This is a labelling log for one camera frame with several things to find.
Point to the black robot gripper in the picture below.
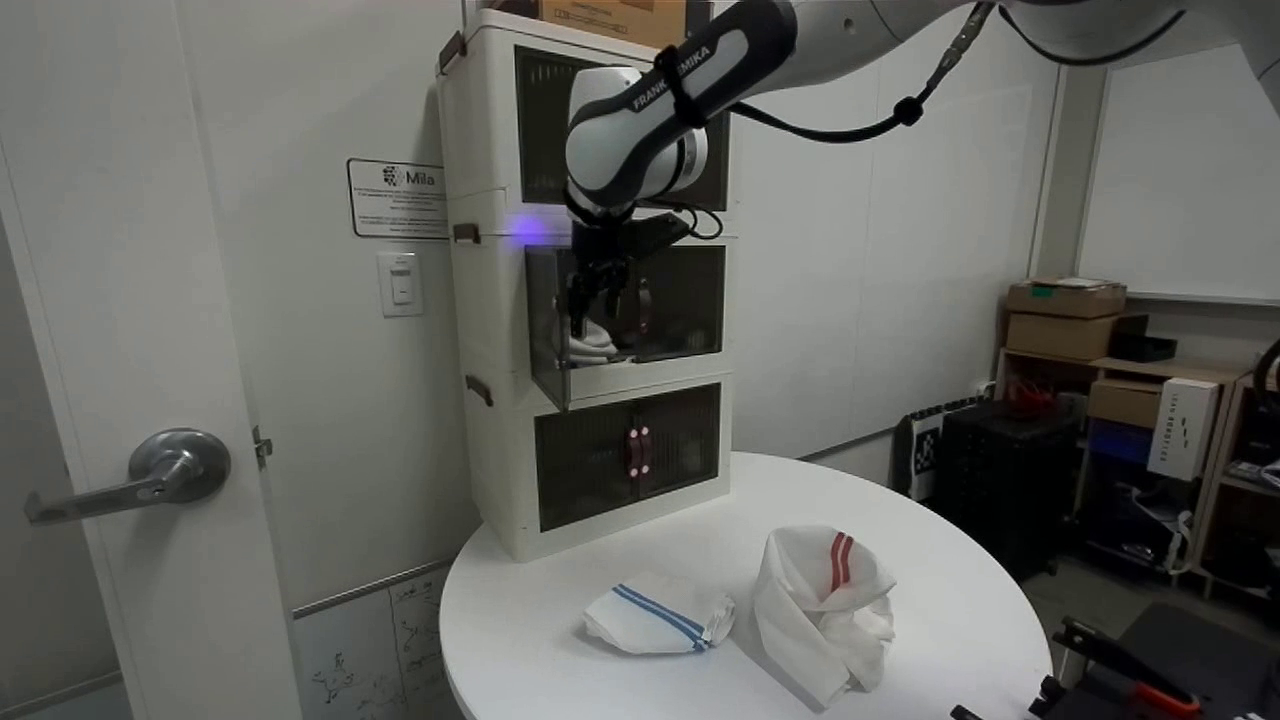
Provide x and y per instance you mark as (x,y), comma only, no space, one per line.
(604,249)

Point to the blue striped white towel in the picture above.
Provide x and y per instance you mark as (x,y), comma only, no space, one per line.
(657,616)

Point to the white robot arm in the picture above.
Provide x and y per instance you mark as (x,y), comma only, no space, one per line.
(637,135)

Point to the folded towels in cabinet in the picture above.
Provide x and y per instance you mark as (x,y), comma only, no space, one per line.
(594,346)

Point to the white three-tier storage cabinet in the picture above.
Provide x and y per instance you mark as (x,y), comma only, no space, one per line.
(594,376)

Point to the cardboard box on cabinet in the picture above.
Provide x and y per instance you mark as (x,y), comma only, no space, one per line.
(641,22)

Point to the red striped white towel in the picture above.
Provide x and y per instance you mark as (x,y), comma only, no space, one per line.
(822,611)

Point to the cardboard box on shelf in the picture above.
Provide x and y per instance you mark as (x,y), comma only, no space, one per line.
(1060,319)

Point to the black cube container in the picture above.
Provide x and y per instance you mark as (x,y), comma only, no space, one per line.
(1008,480)

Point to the white door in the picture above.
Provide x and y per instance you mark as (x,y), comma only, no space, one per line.
(112,234)

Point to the white round table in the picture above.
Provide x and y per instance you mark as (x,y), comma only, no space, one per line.
(966,629)

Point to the white product box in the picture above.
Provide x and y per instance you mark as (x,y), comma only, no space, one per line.
(1182,426)

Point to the wooden storage shelf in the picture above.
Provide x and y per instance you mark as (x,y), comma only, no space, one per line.
(1219,528)

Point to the black and red tool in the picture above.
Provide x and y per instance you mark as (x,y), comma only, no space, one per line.
(1108,684)

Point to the white wall switch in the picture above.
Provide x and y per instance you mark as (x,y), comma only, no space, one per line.
(402,291)

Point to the wall sign plaque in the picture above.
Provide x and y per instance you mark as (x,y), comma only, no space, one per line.
(398,197)

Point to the silver door lever handle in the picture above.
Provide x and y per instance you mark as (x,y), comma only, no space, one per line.
(177,465)

